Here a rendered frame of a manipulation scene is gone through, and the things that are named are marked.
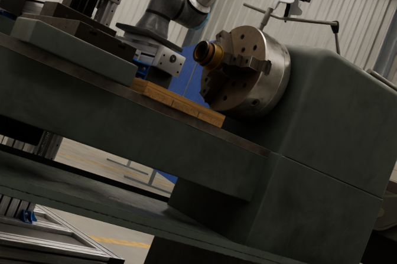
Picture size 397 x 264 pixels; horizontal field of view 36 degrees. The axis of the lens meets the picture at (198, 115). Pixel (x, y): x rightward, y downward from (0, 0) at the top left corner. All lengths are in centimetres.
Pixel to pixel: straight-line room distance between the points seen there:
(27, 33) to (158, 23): 119
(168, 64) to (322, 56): 73
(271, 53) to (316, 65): 16
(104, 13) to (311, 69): 97
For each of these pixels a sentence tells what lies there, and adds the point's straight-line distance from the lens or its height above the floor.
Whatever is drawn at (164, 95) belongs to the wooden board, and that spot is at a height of 89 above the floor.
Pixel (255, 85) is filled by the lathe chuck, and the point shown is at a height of 104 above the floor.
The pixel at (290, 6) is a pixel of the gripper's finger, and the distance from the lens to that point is 217.
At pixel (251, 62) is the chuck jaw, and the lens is 196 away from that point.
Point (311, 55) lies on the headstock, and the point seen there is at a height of 121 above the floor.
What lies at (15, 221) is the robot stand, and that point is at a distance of 266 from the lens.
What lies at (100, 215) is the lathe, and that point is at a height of 53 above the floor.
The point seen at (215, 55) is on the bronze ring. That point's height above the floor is 108.
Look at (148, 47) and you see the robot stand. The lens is 256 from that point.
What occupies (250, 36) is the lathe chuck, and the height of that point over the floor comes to 119.
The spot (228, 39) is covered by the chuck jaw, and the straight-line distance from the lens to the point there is 212.
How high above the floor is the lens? 78
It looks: 3 degrees up
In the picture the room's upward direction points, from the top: 22 degrees clockwise
